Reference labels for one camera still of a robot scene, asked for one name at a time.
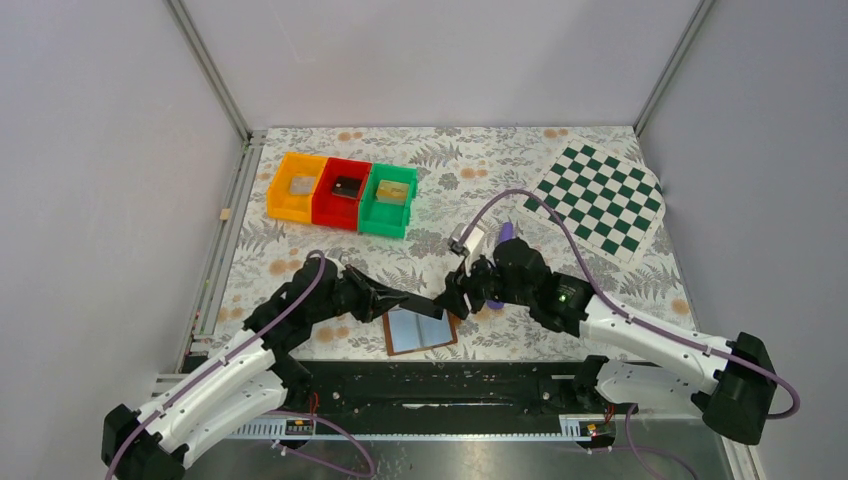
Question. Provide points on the floral table mat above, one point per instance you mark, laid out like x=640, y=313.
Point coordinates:
x=459, y=171

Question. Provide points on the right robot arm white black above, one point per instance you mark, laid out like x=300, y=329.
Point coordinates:
x=729, y=383

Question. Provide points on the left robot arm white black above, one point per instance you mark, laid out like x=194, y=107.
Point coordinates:
x=151, y=442

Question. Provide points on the brown leather card holder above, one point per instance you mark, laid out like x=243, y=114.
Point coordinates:
x=409, y=332

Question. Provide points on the green white checkered board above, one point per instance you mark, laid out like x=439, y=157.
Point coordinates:
x=612, y=206

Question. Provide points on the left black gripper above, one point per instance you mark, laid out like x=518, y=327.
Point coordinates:
x=373, y=296

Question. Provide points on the gold card in green bin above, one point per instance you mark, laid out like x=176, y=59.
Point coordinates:
x=392, y=192

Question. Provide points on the grey card in yellow bin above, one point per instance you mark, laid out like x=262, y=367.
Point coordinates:
x=301, y=185

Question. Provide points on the red plastic bin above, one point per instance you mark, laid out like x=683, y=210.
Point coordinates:
x=333, y=211

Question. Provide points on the green plastic bin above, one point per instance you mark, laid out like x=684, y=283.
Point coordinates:
x=387, y=219

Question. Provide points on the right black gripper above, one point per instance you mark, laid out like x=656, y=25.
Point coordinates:
x=456, y=287

